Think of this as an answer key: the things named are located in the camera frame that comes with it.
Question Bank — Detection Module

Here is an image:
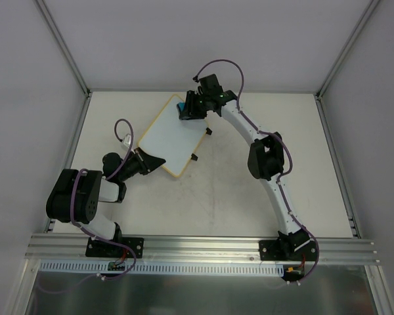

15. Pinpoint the blue bone shaped eraser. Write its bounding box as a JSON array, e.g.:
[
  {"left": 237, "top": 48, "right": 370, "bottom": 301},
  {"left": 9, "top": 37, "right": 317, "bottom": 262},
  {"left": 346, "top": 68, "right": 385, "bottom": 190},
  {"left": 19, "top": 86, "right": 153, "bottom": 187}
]
[{"left": 177, "top": 102, "right": 185, "bottom": 113}]

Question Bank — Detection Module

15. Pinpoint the yellow framed whiteboard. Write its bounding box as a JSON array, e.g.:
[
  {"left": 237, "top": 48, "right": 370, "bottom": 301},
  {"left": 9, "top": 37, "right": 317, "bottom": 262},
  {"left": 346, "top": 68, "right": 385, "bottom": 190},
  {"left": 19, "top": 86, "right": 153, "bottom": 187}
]
[{"left": 137, "top": 94, "right": 209, "bottom": 178}]

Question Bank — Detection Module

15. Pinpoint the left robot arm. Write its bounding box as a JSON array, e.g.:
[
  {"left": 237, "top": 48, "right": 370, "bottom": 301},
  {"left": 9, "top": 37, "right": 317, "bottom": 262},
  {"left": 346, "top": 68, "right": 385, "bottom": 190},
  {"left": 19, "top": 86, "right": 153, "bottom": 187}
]
[{"left": 46, "top": 148, "right": 166, "bottom": 256}]

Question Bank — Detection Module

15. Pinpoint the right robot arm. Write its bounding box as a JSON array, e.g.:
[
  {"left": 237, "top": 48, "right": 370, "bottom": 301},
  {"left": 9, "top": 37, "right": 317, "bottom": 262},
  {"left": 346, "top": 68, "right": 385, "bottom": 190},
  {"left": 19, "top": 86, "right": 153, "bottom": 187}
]
[{"left": 177, "top": 74, "right": 319, "bottom": 261}]

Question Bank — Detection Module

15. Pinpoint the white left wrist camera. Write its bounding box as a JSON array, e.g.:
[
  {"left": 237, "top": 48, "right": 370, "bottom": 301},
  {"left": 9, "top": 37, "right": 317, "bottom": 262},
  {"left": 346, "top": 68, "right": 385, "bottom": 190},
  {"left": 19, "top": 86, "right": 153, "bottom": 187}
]
[{"left": 121, "top": 134, "right": 133, "bottom": 148}]

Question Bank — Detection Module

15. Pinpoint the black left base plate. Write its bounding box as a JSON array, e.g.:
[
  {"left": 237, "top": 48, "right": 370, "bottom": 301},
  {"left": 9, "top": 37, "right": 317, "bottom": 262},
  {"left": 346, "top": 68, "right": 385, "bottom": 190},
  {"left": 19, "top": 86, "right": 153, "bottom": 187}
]
[{"left": 85, "top": 231, "right": 144, "bottom": 259}]

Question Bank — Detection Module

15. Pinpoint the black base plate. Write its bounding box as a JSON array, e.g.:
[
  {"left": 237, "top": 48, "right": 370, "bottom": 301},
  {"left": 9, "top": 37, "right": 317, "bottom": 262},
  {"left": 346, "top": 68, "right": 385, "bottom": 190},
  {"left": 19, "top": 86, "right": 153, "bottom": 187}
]
[
  {"left": 85, "top": 231, "right": 144, "bottom": 259},
  {"left": 258, "top": 240, "right": 318, "bottom": 263}
]

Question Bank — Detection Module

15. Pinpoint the aluminium front rail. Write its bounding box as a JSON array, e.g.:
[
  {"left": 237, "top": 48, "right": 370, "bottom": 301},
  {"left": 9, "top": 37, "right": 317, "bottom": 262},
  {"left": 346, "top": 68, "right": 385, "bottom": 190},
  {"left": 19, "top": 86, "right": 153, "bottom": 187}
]
[{"left": 24, "top": 233, "right": 381, "bottom": 266}]

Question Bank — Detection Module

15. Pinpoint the white slotted cable duct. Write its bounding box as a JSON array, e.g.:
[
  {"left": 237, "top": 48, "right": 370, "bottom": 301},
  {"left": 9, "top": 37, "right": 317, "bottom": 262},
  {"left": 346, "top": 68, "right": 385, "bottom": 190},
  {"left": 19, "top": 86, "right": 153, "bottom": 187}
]
[{"left": 39, "top": 260, "right": 284, "bottom": 278}]

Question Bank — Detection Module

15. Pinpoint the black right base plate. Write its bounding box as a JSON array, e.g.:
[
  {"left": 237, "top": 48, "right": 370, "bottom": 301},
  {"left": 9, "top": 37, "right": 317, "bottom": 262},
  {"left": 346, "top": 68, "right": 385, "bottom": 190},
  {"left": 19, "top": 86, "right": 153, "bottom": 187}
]
[{"left": 258, "top": 240, "right": 318, "bottom": 263}]

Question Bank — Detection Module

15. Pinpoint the left aluminium frame post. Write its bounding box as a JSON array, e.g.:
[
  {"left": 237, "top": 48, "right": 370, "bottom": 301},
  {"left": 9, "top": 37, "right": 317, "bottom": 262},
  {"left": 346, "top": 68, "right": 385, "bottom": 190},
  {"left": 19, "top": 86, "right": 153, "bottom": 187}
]
[{"left": 33, "top": 0, "right": 90, "bottom": 96}]

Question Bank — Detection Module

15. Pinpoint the aluminium frame post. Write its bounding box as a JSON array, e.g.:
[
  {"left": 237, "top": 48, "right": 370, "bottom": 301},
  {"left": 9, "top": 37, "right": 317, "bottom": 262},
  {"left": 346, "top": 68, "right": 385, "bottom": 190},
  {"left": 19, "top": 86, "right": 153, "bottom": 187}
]
[
  {"left": 315, "top": 0, "right": 381, "bottom": 100},
  {"left": 33, "top": 0, "right": 90, "bottom": 96}
]

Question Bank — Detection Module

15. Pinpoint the right aluminium frame post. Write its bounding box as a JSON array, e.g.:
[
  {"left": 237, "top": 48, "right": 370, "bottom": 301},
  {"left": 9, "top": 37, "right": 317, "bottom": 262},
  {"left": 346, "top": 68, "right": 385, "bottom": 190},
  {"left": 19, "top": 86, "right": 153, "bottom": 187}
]
[{"left": 315, "top": 0, "right": 381, "bottom": 100}]

